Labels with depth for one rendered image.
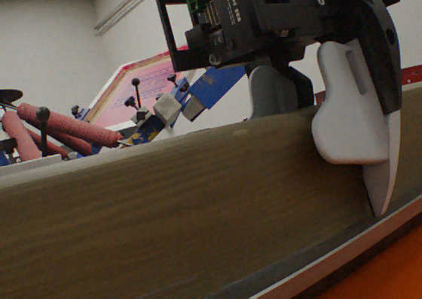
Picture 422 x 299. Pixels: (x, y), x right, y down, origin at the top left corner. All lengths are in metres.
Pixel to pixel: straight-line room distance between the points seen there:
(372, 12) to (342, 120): 0.05
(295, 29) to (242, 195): 0.07
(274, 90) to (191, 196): 0.11
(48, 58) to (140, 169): 4.91
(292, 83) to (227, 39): 0.07
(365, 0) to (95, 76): 5.00
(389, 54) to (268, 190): 0.09
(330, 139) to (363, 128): 0.03
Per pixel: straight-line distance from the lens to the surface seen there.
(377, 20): 0.22
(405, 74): 1.28
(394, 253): 0.29
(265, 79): 0.25
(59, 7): 5.31
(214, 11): 0.22
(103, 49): 5.30
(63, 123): 1.25
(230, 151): 0.18
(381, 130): 0.22
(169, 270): 0.16
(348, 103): 0.21
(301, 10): 0.20
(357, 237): 0.22
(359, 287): 0.25
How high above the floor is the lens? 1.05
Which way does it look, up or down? level
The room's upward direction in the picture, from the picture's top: 13 degrees counter-clockwise
